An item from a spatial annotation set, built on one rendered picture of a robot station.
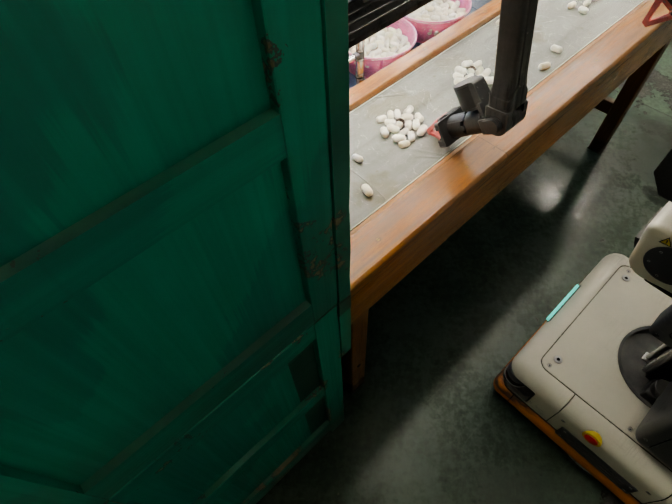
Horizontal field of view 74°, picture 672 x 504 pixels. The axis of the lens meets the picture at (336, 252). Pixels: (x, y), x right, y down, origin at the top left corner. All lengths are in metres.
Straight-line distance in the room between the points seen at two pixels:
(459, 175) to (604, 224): 1.21
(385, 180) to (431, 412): 0.85
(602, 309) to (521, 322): 0.33
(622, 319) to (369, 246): 0.93
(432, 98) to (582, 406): 0.96
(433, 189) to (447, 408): 0.83
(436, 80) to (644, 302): 0.95
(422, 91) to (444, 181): 0.38
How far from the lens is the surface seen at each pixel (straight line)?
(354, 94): 1.35
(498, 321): 1.82
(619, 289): 1.71
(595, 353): 1.56
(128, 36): 0.36
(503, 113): 1.04
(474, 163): 1.18
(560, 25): 1.82
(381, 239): 0.99
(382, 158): 1.19
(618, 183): 2.46
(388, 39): 1.62
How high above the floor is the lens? 1.57
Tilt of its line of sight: 56 degrees down
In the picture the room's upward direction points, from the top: 3 degrees counter-clockwise
